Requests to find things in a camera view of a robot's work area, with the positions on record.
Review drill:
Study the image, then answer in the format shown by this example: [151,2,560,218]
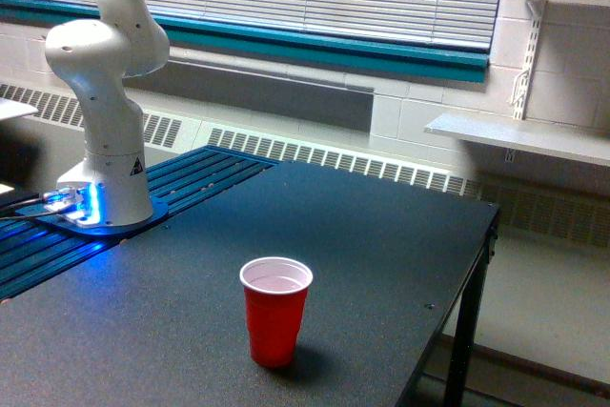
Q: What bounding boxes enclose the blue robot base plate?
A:
[34,198,169,237]

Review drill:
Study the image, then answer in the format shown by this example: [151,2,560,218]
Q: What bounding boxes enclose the lower white wall shelf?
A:
[424,113,609,167]

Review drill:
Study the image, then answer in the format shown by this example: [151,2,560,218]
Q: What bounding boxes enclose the baseboard radiator grille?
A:
[0,82,610,249]

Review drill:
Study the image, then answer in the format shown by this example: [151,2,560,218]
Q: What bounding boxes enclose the blue slotted aluminium rail bed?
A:
[1,147,278,299]

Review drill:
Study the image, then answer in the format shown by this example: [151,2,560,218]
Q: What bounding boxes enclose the black table leg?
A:
[443,213,499,406]

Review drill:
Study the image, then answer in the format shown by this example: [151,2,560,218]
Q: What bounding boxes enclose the white object at left edge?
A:
[0,97,38,121]

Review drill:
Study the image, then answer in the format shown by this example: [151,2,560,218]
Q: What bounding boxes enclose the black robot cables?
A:
[0,191,77,222]

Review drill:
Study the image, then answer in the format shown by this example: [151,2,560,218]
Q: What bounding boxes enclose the white shelf bracket rail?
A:
[510,0,546,120]

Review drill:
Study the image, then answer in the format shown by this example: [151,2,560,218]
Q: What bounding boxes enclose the red plastic cup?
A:
[239,256,314,368]

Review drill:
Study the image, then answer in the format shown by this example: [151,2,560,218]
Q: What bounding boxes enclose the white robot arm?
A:
[45,0,170,230]

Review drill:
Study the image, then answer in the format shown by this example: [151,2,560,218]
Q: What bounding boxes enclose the teal window sill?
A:
[0,0,491,85]

